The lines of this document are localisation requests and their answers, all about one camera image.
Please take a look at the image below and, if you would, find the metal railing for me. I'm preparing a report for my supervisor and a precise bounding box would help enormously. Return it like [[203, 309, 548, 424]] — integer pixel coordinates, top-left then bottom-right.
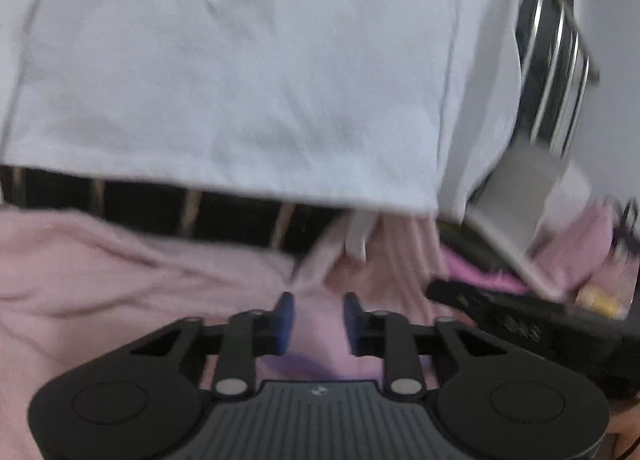
[[0, 0, 601, 261]]

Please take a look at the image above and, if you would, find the pink and blue garment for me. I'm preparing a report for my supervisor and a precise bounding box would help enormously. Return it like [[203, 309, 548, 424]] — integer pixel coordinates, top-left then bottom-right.
[[200, 290, 441, 385]]

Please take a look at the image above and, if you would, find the yellow white plush toy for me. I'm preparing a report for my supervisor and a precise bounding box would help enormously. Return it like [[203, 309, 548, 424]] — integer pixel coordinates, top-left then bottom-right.
[[575, 285, 626, 318]]

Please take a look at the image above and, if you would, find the pink flat box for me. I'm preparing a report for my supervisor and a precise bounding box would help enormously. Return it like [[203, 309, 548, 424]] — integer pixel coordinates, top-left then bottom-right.
[[445, 245, 526, 291]]

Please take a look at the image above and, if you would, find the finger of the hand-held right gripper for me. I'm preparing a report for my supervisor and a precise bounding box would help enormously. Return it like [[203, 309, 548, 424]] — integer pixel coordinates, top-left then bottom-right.
[[426, 281, 483, 313]]

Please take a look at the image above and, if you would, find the white hanging shirt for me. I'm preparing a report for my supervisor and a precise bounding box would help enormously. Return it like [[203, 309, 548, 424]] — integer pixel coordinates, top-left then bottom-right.
[[0, 0, 526, 226]]

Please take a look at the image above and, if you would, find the white hanging strap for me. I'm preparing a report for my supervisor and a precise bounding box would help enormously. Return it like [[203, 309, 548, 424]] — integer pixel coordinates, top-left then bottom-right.
[[345, 213, 378, 261]]

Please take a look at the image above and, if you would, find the pink fuzzy blanket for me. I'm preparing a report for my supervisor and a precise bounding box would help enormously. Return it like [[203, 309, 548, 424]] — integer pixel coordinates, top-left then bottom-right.
[[0, 205, 451, 460]]

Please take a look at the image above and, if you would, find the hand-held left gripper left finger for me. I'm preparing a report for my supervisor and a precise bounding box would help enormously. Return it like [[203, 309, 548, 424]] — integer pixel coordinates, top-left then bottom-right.
[[129, 291, 296, 400]]

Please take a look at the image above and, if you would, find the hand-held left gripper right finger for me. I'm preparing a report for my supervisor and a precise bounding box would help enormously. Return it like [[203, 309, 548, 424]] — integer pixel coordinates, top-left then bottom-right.
[[342, 293, 506, 400]]

